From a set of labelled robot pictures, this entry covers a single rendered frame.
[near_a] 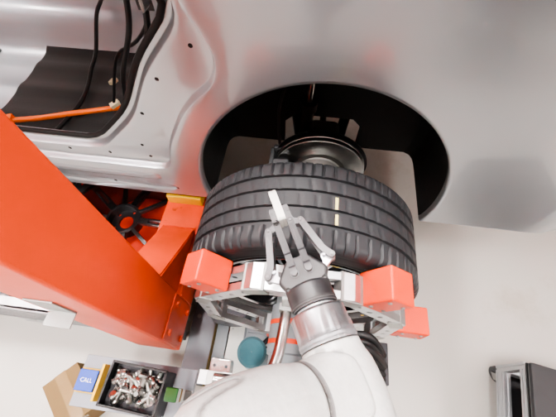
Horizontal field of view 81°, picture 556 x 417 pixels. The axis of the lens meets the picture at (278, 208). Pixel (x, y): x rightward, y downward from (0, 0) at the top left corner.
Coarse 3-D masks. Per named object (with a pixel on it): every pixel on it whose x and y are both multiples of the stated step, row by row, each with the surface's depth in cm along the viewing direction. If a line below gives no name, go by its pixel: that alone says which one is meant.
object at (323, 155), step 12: (288, 144) 111; (300, 144) 107; (312, 144) 107; (324, 144) 106; (336, 144) 105; (348, 144) 107; (276, 156) 118; (288, 156) 114; (300, 156) 113; (312, 156) 112; (324, 156) 111; (336, 156) 110; (348, 156) 110; (360, 156) 112; (348, 168) 115; (360, 168) 114
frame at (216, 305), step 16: (240, 272) 75; (256, 272) 71; (336, 272) 71; (240, 288) 72; (256, 288) 70; (272, 288) 70; (336, 288) 71; (352, 288) 70; (208, 304) 89; (224, 304) 104; (240, 304) 108; (352, 304) 70; (224, 320) 106; (240, 320) 107; (256, 320) 116; (352, 320) 106; (368, 320) 102; (384, 320) 79; (400, 320) 79; (384, 336) 95
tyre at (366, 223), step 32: (224, 192) 85; (256, 192) 79; (288, 192) 75; (320, 192) 76; (352, 192) 76; (384, 192) 81; (224, 224) 78; (256, 224) 74; (320, 224) 71; (352, 224) 73; (384, 224) 76; (224, 256) 79; (256, 256) 76; (320, 256) 71; (352, 256) 70; (384, 256) 72; (416, 288) 83
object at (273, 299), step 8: (232, 264) 84; (240, 264) 113; (280, 264) 85; (352, 272) 78; (360, 272) 77; (240, 280) 111; (240, 296) 111; (248, 296) 113; (256, 296) 115; (264, 296) 116; (272, 296) 114; (264, 304) 116; (272, 304) 116
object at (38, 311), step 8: (0, 296) 142; (8, 296) 142; (0, 304) 140; (8, 304) 140; (16, 304) 140; (24, 304) 140; (32, 304) 140; (16, 312) 148; (24, 312) 144; (32, 312) 142; (40, 312) 139
